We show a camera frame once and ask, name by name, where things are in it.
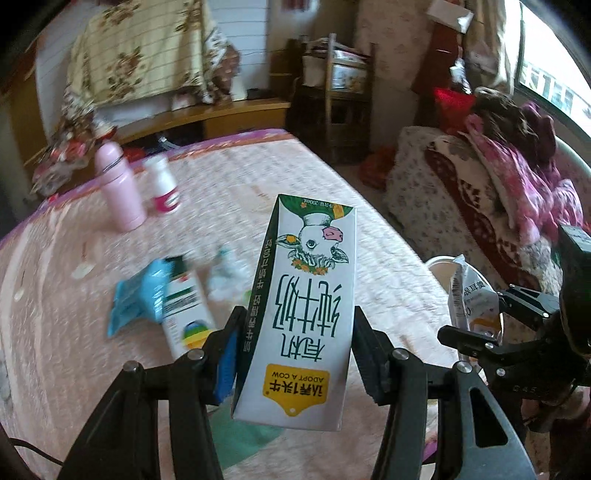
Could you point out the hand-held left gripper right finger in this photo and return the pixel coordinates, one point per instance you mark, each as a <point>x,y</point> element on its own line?
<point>369,364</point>

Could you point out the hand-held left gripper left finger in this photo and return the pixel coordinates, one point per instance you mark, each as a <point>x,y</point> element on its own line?
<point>225,369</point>

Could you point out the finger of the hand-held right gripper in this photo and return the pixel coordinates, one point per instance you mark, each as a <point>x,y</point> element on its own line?
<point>526,300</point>
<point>466,339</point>

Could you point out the white snack packet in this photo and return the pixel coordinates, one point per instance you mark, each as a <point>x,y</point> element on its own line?
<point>471,295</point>

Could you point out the white box with green side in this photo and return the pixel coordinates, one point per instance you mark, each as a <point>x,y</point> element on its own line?
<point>184,314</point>

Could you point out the white plastic bin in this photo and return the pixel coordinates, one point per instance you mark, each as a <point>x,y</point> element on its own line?
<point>436,270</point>

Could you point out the white green milk carton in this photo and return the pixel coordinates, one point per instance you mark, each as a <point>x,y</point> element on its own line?
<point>304,300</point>

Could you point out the teal sheet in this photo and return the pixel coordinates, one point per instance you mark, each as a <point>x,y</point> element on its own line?
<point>240,443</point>

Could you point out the crumpled clear wrapper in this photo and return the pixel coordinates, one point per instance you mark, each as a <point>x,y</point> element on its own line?
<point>224,277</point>

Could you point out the pink clothes pile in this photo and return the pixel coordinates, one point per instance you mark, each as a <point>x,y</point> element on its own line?
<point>521,184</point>

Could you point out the blue packet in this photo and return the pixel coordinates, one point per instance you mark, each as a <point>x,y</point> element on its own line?
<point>134,295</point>

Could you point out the sofa with floral cover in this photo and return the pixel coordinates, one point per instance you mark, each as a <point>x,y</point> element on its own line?
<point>415,184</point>

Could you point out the white paper scrap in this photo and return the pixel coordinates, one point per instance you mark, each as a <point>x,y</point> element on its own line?
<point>83,271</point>

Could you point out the pink quilted tablecloth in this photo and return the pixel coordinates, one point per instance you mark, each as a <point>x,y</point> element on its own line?
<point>323,175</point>

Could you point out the red bag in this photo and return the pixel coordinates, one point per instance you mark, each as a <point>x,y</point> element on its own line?
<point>376,166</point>

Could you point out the white pill bottle pink label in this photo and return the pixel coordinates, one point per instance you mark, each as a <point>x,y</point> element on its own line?
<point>161,184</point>

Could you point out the red cloth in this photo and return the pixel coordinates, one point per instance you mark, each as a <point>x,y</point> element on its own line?
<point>450,106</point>

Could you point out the window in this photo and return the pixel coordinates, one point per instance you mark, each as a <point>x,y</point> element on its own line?
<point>554,69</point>

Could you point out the dark wooden chair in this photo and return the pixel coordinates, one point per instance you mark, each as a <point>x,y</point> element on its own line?
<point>332,120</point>

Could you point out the beige curtain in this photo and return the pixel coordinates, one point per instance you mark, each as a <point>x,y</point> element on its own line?
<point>489,41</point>

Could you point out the dark red hanging garment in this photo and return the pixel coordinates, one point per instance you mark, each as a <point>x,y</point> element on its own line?
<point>438,55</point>

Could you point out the patterned cloth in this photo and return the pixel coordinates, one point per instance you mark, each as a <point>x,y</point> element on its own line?
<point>69,152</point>

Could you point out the floral box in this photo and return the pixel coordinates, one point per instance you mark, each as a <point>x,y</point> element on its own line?
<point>351,74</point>

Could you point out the floral yellow blanket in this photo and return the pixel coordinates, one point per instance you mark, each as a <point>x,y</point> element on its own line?
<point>138,50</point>

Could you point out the wooden bed frame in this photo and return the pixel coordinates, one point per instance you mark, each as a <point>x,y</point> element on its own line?
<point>221,115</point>

